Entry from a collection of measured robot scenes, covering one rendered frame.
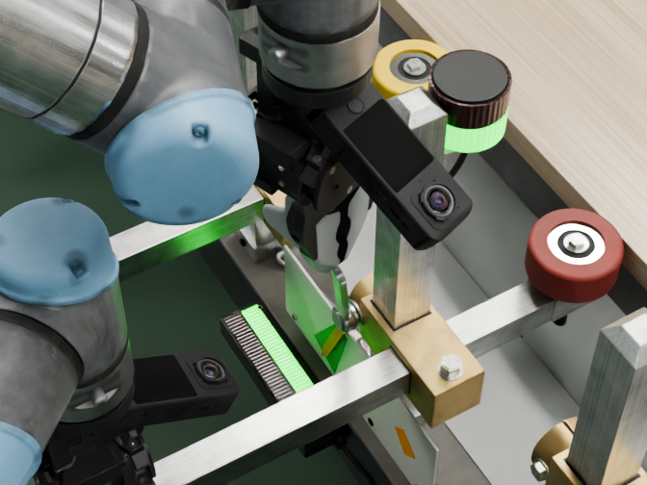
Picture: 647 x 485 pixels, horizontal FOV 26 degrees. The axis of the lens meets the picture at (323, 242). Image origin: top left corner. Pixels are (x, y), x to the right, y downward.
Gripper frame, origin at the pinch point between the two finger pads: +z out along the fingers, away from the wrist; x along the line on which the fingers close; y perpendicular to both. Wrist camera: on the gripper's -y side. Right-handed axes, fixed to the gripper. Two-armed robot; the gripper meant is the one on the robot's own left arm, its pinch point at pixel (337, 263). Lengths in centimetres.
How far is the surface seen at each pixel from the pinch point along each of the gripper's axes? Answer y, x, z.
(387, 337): -1.6, -5.2, 14.0
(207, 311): 58, -42, 103
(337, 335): 5.1, -7.2, 22.2
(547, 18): 8.2, -43.6, 11.5
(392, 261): -0.6, -6.3, 5.6
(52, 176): 99, -47, 104
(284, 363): 10.7, -6.2, 30.9
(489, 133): -4.5, -11.8, -7.3
